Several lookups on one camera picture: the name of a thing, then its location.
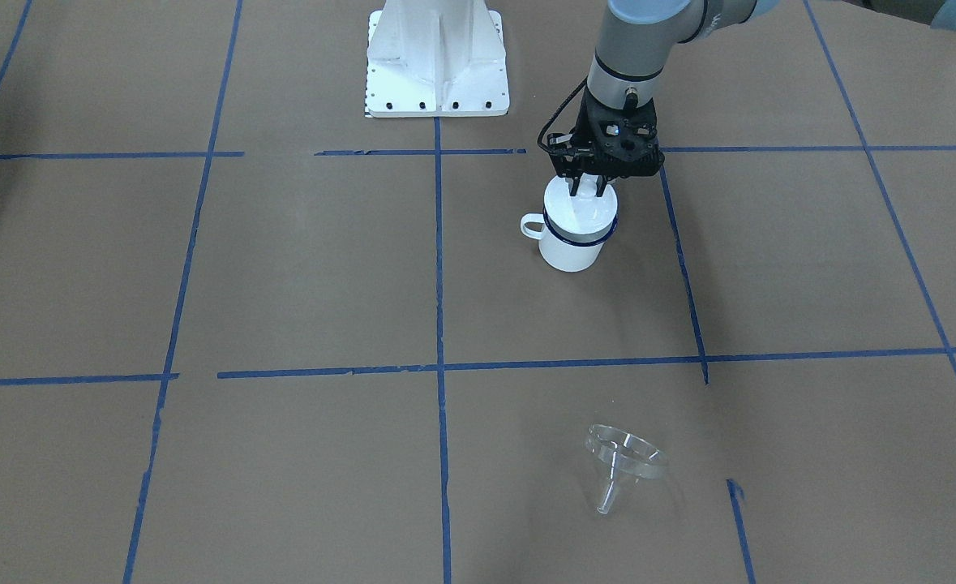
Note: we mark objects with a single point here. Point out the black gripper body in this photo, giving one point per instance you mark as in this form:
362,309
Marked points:
568,165

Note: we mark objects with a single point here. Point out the clear glass funnel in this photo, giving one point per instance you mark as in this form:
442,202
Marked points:
626,459

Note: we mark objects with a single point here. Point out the white enamel cup blue rim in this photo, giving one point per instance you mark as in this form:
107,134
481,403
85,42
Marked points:
564,250

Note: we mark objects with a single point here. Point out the white cup lid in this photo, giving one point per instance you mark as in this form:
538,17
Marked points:
586,215

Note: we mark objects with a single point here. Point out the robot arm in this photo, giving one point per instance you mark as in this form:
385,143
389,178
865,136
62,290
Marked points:
636,39

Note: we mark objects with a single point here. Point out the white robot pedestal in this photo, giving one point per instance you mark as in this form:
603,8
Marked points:
436,58

